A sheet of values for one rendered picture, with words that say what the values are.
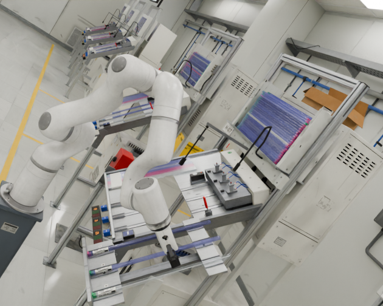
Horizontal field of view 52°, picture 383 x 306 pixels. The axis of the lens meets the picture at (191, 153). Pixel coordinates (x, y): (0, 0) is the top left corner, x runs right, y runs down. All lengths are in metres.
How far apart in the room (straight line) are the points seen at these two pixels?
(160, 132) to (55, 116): 0.47
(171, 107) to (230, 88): 1.98
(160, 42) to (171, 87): 5.06
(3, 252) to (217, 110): 2.01
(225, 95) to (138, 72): 1.91
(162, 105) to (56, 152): 0.55
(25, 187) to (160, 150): 0.66
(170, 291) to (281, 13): 3.91
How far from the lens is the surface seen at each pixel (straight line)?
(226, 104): 3.23
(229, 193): 1.90
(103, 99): 1.45
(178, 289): 2.04
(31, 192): 1.68
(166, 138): 1.23
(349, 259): 3.35
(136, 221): 1.91
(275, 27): 5.17
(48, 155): 1.62
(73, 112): 1.51
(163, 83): 1.28
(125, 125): 3.09
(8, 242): 1.79
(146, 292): 1.61
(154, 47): 6.31
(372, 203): 3.42
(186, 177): 2.20
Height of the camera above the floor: 1.56
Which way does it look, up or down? 11 degrees down
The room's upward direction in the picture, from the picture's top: 35 degrees clockwise
